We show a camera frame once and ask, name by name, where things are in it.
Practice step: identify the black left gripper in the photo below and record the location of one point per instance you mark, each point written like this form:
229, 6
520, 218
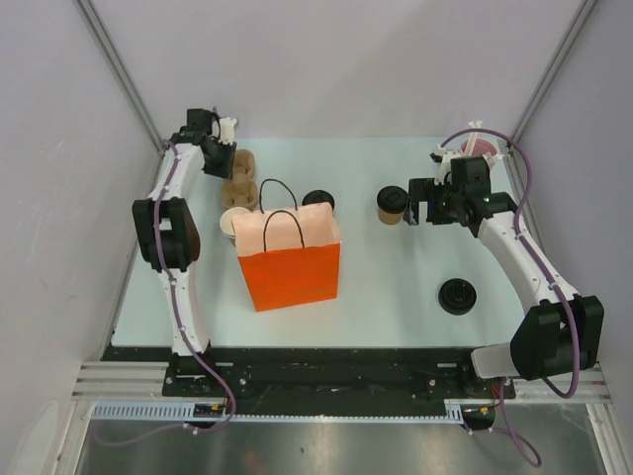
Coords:
226, 169

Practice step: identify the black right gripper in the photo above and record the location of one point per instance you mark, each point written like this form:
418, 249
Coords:
421, 189

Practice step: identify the black cup lid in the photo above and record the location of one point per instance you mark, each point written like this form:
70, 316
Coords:
392, 199
318, 196

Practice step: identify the brown pulp cup carrier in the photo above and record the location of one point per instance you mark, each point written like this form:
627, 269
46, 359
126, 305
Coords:
241, 190

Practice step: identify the stack of brown paper cups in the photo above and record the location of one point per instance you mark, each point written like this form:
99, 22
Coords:
226, 224

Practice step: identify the stack of black lids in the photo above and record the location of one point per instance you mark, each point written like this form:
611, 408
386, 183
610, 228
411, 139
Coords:
457, 296

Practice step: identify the orange paper bag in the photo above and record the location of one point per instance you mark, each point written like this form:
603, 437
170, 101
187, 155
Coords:
289, 256

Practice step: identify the brown paper cup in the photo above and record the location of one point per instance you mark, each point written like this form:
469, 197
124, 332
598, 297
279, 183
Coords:
389, 218

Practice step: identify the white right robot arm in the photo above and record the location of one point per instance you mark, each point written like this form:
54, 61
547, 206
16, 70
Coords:
561, 329

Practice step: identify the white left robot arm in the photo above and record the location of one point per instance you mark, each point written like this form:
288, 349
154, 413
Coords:
167, 235

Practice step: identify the pink cylindrical holder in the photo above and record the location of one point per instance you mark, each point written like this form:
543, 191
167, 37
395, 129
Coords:
479, 148

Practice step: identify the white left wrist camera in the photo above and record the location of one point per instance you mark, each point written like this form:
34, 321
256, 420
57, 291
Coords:
228, 126

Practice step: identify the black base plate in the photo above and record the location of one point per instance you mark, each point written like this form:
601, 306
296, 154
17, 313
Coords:
430, 373

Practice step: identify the white cable duct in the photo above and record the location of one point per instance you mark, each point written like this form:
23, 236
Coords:
207, 412

